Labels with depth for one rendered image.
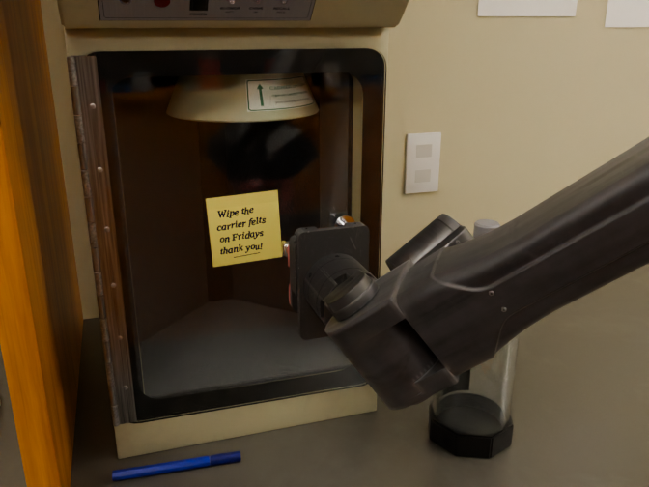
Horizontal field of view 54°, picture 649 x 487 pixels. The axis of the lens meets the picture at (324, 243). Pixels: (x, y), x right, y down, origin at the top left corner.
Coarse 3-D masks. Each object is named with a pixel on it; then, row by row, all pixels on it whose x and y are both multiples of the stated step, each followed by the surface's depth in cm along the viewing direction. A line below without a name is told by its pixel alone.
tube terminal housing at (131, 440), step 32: (64, 32) 58; (96, 32) 59; (128, 32) 60; (160, 32) 61; (192, 32) 62; (224, 32) 62; (256, 32) 63; (288, 32) 64; (320, 32) 65; (352, 32) 66; (384, 32) 67; (384, 128) 71; (192, 416) 75; (224, 416) 76; (256, 416) 78; (288, 416) 79; (320, 416) 80; (128, 448) 74; (160, 448) 75
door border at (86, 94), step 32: (96, 64) 59; (96, 96) 60; (96, 128) 61; (96, 160) 62; (96, 192) 62; (96, 224) 63; (96, 256) 64; (128, 352) 69; (128, 384) 70; (128, 416) 71
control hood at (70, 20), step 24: (72, 0) 54; (96, 0) 54; (336, 0) 60; (360, 0) 61; (384, 0) 61; (408, 0) 62; (72, 24) 56; (96, 24) 56; (120, 24) 57; (144, 24) 58; (168, 24) 58; (192, 24) 59; (216, 24) 59; (240, 24) 60; (264, 24) 61; (288, 24) 61; (312, 24) 62; (336, 24) 63; (360, 24) 64; (384, 24) 64
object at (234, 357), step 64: (128, 64) 60; (192, 64) 61; (256, 64) 63; (320, 64) 65; (384, 64) 67; (128, 128) 62; (192, 128) 63; (256, 128) 65; (320, 128) 67; (128, 192) 63; (192, 192) 65; (320, 192) 69; (128, 256) 65; (192, 256) 67; (128, 320) 68; (192, 320) 70; (256, 320) 72; (192, 384) 72; (256, 384) 75; (320, 384) 77
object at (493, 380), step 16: (512, 352) 71; (480, 368) 70; (496, 368) 71; (512, 368) 72; (464, 384) 72; (480, 384) 71; (496, 384) 71; (512, 384) 73; (448, 400) 73; (464, 400) 72; (480, 400) 72; (496, 400) 72; (448, 416) 74; (464, 416) 73; (480, 416) 72; (496, 416) 73; (464, 432) 73; (480, 432) 73; (496, 432) 74
